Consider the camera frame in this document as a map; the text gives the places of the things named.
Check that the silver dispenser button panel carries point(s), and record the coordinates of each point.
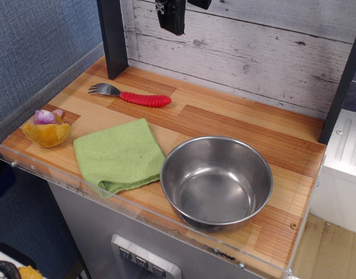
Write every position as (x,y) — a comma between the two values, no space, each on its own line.
(134,261)

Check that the dark right frame post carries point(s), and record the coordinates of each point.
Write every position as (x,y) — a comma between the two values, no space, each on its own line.
(339,98)

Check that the dark frame post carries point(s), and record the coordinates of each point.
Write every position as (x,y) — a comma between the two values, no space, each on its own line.
(110,18)
(339,98)

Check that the red handled metal fork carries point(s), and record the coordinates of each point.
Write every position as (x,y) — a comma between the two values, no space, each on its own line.
(154,101)

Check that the orange plush toy with flower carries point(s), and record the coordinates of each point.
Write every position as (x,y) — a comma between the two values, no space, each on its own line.
(47,128)

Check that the white side cabinet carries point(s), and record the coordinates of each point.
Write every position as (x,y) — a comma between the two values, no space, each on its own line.
(334,197)

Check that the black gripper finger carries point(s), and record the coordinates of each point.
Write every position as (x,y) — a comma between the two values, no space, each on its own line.
(171,15)
(203,4)

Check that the grey toy fridge body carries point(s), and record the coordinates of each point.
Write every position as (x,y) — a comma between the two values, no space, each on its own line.
(92,223)

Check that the dark left frame post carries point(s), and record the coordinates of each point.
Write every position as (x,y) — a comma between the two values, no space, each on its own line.
(110,18)

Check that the green folded cloth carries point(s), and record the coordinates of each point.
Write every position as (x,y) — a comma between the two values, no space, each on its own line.
(119,158)

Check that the stainless steel pot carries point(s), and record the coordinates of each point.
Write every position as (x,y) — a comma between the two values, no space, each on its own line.
(216,183)

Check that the clear acrylic guard rail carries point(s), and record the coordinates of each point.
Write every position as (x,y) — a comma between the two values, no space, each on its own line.
(288,141)

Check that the orange plush in basket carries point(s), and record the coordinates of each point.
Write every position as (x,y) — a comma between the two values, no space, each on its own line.
(28,272)

